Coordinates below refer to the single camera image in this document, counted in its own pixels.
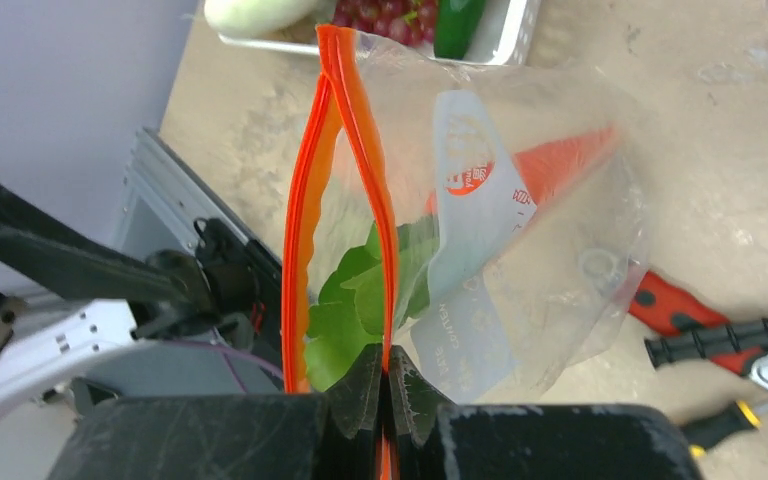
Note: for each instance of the orange carrot with leaves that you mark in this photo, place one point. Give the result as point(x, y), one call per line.
point(463, 223)

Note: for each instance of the green cucumber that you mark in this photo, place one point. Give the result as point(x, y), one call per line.
point(456, 25)

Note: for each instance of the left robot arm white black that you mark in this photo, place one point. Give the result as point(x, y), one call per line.
point(42, 346)

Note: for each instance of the yellow black screwdriver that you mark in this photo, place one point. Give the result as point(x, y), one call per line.
point(705, 433)

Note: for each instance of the red grape bunch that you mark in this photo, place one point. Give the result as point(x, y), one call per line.
point(409, 22)

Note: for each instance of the aluminium frame rail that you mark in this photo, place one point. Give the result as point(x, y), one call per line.
point(151, 259)

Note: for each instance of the white perforated plastic basket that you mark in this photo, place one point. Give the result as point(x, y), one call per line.
point(503, 36)

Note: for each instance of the adjustable wrench red handle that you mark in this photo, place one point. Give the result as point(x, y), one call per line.
point(669, 311)

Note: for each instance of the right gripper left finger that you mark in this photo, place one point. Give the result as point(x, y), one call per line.
point(353, 446)

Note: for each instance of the black rubber mallet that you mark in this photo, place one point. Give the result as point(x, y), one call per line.
point(737, 344)

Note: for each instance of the white radish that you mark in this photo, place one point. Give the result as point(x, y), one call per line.
point(255, 18)

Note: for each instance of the clear zip bag orange zipper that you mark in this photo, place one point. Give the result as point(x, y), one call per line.
point(386, 126)

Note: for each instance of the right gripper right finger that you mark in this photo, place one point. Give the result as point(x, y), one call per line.
point(416, 450)

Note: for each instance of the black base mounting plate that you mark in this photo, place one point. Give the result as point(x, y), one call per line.
point(245, 279)

